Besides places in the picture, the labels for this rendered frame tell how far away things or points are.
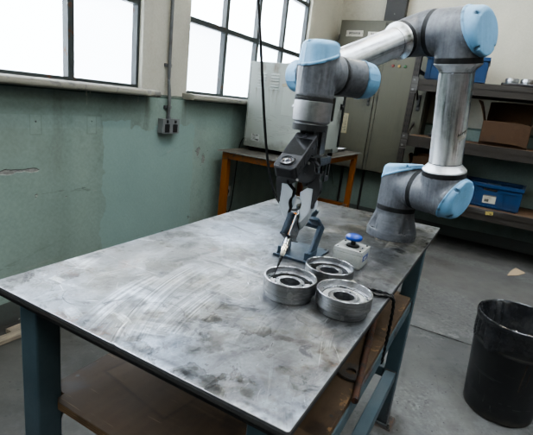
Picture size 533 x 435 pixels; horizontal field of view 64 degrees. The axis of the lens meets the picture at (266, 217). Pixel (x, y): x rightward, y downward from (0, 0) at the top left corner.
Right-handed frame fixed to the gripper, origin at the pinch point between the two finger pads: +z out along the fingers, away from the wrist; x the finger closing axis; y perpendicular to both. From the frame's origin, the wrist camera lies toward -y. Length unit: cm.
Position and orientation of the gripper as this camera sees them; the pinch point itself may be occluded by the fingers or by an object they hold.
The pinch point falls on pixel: (293, 222)
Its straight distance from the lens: 88.7
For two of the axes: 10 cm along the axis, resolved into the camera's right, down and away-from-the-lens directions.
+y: 4.8, -1.8, 8.6
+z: -1.1, 9.6, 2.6
